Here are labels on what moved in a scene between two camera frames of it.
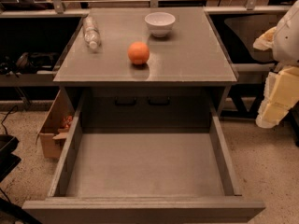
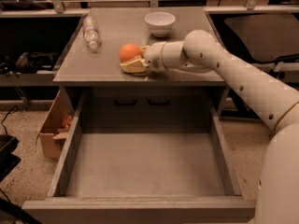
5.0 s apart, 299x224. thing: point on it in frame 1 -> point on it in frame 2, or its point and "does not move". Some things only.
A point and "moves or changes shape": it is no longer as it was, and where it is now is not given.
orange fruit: (138, 53) moves or changes shape
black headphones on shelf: (30, 63) does not move
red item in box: (66, 120) does not move
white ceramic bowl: (160, 23) does not move
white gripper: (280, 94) -> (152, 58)
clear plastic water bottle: (91, 33) does not move
